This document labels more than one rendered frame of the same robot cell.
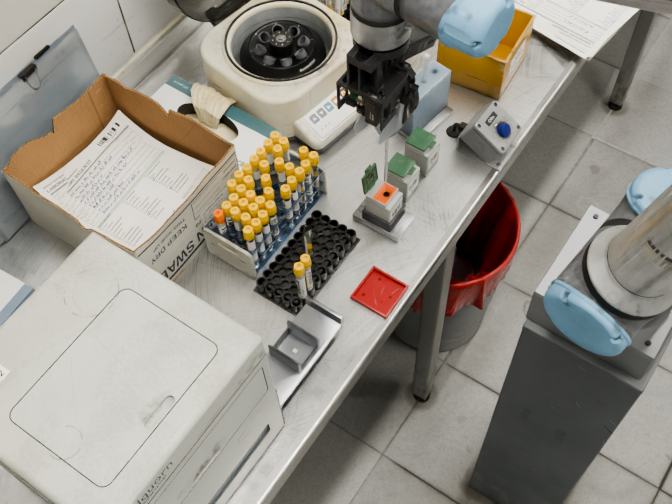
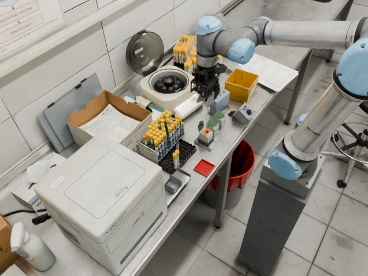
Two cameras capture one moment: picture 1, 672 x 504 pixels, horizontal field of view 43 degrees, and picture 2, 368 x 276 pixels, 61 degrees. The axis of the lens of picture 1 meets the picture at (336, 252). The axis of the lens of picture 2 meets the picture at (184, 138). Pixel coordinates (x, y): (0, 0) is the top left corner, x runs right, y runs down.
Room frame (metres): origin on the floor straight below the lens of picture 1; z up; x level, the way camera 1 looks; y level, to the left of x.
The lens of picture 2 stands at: (-0.15, 0.04, 1.95)
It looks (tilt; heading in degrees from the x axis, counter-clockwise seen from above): 48 degrees down; 359
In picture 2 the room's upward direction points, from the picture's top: 2 degrees counter-clockwise
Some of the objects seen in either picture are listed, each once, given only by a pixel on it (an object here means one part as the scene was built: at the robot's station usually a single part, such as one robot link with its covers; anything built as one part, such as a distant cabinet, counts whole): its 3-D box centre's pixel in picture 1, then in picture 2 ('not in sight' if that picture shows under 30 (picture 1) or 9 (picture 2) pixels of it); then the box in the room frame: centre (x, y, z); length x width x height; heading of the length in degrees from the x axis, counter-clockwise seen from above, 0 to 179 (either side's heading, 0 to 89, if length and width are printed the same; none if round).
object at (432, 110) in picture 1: (422, 101); (219, 103); (1.00, -0.17, 0.92); 0.10 x 0.07 x 0.10; 134
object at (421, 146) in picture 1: (421, 151); (219, 119); (0.90, -0.16, 0.91); 0.05 x 0.04 x 0.07; 52
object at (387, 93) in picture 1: (377, 70); (205, 78); (0.76, -0.07, 1.26); 0.09 x 0.08 x 0.12; 143
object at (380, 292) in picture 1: (379, 292); (204, 167); (0.65, -0.07, 0.88); 0.07 x 0.07 x 0.01; 52
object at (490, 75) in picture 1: (484, 46); (241, 86); (1.12, -0.30, 0.93); 0.13 x 0.13 x 0.10; 57
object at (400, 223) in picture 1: (383, 213); (205, 140); (0.79, -0.08, 0.89); 0.09 x 0.05 x 0.04; 53
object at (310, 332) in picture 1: (285, 361); (168, 189); (0.52, 0.08, 0.92); 0.21 x 0.07 x 0.05; 142
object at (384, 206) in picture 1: (383, 204); (205, 136); (0.79, -0.08, 0.92); 0.05 x 0.04 x 0.06; 53
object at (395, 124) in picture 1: (388, 127); (208, 101); (0.76, -0.08, 1.15); 0.06 x 0.03 x 0.09; 143
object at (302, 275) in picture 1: (305, 246); (176, 149); (0.71, 0.05, 0.93); 0.17 x 0.09 x 0.11; 143
